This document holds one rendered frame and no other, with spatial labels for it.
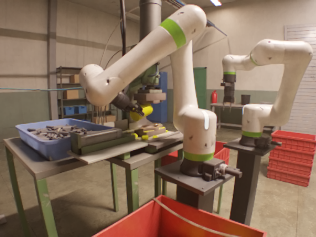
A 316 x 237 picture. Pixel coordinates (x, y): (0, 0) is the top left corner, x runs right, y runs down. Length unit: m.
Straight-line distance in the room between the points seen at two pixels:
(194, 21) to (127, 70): 0.29
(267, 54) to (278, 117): 0.41
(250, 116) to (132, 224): 0.86
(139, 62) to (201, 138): 0.35
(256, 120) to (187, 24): 0.72
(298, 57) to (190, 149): 0.66
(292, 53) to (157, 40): 0.63
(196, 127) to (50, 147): 0.59
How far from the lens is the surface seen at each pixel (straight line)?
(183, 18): 0.72
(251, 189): 1.32
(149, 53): 0.67
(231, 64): 1.37
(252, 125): 1.19
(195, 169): 0.75
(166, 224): 0.84
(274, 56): 0.99
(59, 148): 0.88
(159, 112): 7.30
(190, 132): 0.72
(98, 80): 0.66
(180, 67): 0.86
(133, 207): 0.90
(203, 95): 6.79
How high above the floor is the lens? 1.24
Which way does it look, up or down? 8 degrees down
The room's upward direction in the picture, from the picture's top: straight up
